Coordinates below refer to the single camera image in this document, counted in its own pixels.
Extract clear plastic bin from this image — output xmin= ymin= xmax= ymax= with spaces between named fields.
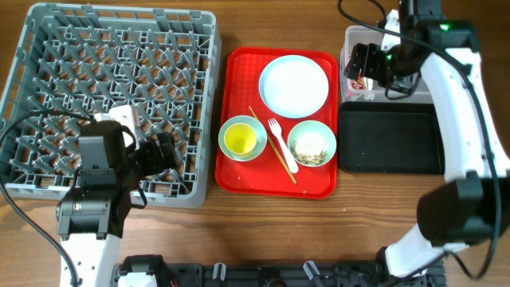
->
xmin=339 ymin=26 xmax=433 ymax=104

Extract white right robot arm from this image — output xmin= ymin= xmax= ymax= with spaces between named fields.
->
xmin=344 ymin=1 xmax=509 ymax=284

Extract red snack wrapper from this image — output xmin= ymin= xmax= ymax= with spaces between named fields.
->
xmin=347 ymin=76 xmax=372 ymax=100

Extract light blue plate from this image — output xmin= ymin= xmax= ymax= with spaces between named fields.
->
xmin=258 ymin=55 xmax=329 ymax=119

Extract grey dishwasher rack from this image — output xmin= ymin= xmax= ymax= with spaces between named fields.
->
xmin=1 ymin=3 xmax=222 ymax=208

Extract yellow plastic cup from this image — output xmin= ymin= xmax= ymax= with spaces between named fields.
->
xmin=224 ymin=123 xmax=257 ymax=158

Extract white plastic fork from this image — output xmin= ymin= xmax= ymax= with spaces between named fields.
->
xmin=268 ymin=118 xmax=299 ymax=174

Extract wooden chopstick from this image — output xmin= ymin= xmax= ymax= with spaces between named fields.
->
xmin=248 ymin=106 xmax=297 ymax=185

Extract red plastic tray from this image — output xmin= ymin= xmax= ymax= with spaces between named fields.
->
xmin=215 ymin=47 xmax=339 ymax=199

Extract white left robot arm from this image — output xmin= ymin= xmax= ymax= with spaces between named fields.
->
xmin=56 ymin=120 xmax=179 ymax=286

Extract rice and food scraps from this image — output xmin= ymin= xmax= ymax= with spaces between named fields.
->
xmin=291 ymin=132 xmax=328 ymax=166

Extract black tray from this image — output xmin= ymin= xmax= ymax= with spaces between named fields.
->
xmin=338 ymin=101 xmax=445 ymax=175

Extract green bowl with food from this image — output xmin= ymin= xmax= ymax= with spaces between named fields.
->
xmin=288 ymin=120 xmax=337 ymax=167

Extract green bowl under cup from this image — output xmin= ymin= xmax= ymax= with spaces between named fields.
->
xmin=218 ymin=116 xmax=268 ymax=162

